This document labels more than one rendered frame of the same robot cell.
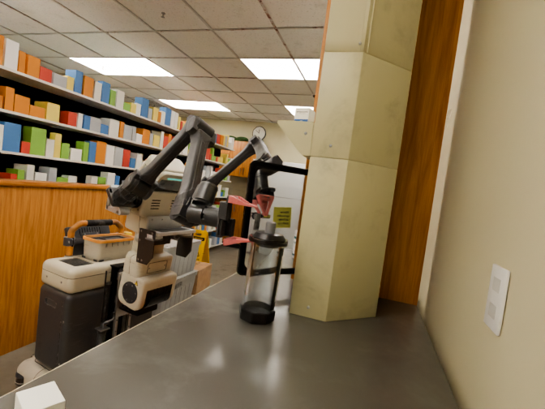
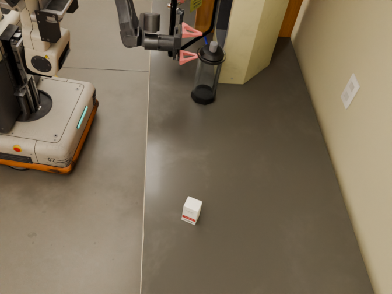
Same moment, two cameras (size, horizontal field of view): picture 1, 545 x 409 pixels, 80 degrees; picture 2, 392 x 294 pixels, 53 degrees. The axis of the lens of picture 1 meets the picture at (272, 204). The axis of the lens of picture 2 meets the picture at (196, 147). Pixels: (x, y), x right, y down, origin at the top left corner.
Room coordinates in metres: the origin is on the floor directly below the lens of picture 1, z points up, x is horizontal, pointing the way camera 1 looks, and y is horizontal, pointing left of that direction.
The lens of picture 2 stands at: (-0.19, 0.55, 2.07)
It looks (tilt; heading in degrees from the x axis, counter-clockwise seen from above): 50 degrees down; 333
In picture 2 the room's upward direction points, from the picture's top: 9 degrees clockwise
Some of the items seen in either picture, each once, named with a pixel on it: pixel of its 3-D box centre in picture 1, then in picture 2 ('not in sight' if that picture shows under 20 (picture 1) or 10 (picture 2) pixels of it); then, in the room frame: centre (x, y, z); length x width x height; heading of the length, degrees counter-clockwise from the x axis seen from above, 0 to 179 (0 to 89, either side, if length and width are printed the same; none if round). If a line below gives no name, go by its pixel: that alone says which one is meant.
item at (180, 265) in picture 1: (167, 256); not in sight; (3.18, 0.97, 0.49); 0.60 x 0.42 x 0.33; 163
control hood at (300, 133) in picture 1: (304, 146); not in sight; (1.12, -0.08, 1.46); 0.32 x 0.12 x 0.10; 163
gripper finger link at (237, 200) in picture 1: (241, 209); (188, 36); (0.91, 0.09, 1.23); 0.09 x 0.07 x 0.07; 72
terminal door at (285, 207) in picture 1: (281, 220); (195, 3); (1.18, -0.04, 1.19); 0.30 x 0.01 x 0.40; 120
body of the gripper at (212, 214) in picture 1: (216, 217); (168, 42); (0.94, 0.15, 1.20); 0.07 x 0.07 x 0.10; 72
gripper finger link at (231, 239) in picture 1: (238, 234); (186, 52); (0.91, 0.09, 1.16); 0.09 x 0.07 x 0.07; 72
